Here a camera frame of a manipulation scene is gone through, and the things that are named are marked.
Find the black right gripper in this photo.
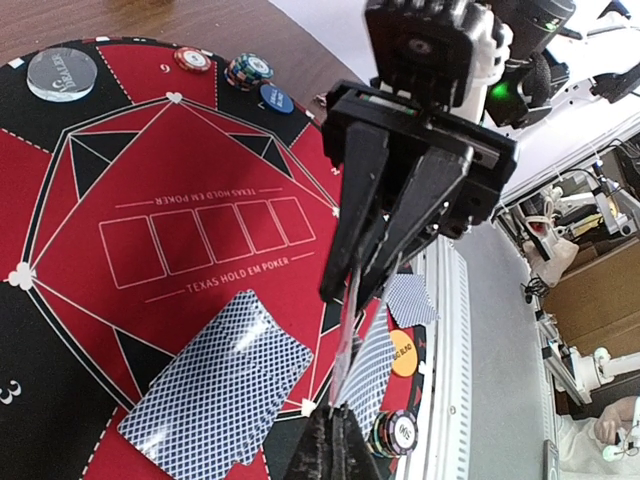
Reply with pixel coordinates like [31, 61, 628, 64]
[319, 1, 516, 308]

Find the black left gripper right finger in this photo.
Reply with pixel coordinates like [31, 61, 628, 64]
[335, 405, 381, 480]

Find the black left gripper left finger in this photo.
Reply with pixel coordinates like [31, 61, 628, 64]
[284, 407, 340, 480]

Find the black poker chip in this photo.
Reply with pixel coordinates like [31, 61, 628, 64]
[367, 410, 418, 458]

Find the blue-backed playing card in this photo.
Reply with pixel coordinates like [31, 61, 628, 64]
[327, 264, 396, 426]

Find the orange big blind button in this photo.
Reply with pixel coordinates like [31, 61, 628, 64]
[390, 329, 419, 378]

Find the grey playing card deck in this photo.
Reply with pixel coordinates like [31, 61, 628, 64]
[118, 290, 313, 479]

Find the blue small blind button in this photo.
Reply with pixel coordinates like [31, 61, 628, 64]
[259, 84, 295, 115]

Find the red five poker chip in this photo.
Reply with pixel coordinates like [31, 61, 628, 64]
[173, 47, 212, 73]

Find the dealt blue-backed playing cards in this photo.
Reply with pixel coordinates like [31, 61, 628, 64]
[387, 274, 440, 329]

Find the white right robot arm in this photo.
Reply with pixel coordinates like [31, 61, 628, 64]
[319, 1, 639, 310]

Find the person in white coat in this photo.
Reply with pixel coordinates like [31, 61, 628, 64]
[556, 396, 639, 479]

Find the round red black poker mat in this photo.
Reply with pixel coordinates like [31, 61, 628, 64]
[0, 34, 431, 480]

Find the aluminium front rail frame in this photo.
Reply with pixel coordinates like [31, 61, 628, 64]
[399, 199, 561, 480]

